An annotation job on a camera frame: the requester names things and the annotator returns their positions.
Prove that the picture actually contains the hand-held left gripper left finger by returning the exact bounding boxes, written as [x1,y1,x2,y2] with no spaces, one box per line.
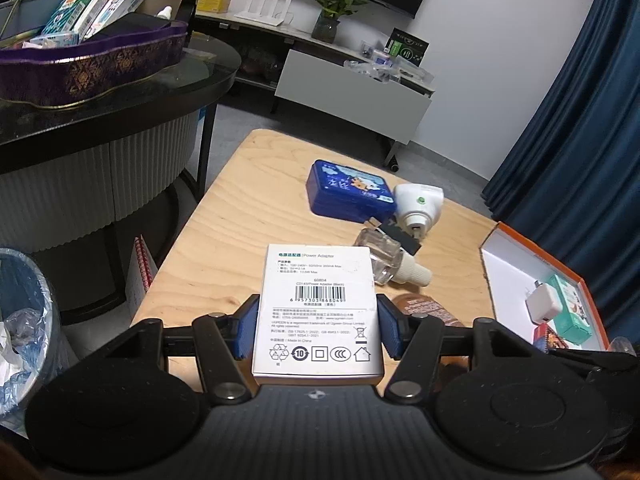
[92,294,262,405]

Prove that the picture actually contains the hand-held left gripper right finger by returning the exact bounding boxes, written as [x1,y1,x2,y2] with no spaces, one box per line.
[375,293,546,405]

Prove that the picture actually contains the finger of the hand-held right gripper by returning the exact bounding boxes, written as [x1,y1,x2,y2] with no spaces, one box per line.
[547,346,640,378]

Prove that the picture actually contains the copper brown tube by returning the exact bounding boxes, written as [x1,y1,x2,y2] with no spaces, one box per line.
[390,291,473,331]

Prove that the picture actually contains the red blue card box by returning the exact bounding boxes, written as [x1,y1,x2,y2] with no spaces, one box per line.
[532,324,568,353]

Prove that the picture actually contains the green bandage box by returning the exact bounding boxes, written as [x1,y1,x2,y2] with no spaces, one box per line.
[545,274,603,347]

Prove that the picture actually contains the white power adapter box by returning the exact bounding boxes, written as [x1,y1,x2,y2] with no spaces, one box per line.
[251,244,386,387]

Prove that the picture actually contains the clear bottle with white cap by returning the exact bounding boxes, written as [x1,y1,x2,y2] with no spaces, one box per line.
[356,227,432,287]

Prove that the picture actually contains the white cube charger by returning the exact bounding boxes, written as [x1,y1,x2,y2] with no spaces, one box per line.
[525,280,558,326]

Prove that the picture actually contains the orange white cardboard box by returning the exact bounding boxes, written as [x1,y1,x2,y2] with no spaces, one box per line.
[479,221,613,353]

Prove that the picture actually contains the white plug-in heater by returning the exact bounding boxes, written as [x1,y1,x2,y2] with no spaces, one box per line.
[392,183,445,238]

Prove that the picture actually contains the blue plastic case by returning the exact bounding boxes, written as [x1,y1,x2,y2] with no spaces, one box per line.
[306,159,398,223]

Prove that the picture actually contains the red spiral notebook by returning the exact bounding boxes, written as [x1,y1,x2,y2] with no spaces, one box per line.
[125,234,159,308]

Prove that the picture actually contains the blue trash bin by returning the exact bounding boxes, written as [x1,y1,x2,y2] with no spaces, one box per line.
[0,247,76,426]

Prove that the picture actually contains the dark blue curtain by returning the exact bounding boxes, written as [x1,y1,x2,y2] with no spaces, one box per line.
[482,0,640,351]

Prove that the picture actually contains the clear plastic trash bag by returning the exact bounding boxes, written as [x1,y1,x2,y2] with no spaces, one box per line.
[0,310,36,411]

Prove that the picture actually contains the white television cabinet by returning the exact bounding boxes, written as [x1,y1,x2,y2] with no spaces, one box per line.
[192,10,436,168]

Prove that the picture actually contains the black round glass table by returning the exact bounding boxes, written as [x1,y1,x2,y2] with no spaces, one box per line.
[0,32,242,311]

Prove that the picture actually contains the pile of small packets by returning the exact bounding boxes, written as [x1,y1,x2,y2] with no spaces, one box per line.
[345,42,433,86]

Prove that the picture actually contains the black green box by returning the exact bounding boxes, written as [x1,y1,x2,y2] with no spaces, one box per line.
[387,27,431,66]

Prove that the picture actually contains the purple gold patterned tray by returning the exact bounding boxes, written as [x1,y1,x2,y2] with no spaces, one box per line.
[0,20,190,110]

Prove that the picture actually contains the plant in glass vase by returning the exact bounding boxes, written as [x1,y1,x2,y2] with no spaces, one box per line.
[302,0,388,43]

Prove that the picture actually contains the white router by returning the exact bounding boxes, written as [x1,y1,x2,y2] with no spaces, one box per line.
[235,0,296,25]

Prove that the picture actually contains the black cardboard box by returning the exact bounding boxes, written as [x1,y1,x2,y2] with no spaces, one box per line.
[85,0,198,41]

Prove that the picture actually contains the white blue orange box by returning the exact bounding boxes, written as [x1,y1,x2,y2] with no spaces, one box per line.
[85,0,148,40]

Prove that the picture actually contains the grey storage box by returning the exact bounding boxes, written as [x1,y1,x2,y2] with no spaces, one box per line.
[0,0,56,36]

